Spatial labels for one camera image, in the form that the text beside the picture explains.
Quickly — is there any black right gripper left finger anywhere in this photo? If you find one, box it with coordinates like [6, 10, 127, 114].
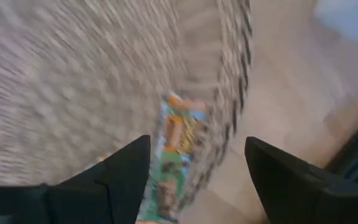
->
[0, 134, 152, 224]

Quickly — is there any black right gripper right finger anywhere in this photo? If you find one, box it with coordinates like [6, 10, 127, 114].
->
[244, 136, 358, 224]

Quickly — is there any green orange granola bar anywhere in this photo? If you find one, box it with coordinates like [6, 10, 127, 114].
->
[135, 90, 211, 223]

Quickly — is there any round woven basket tray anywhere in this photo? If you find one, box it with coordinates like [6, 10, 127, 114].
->
[0, 0, 255, 224]

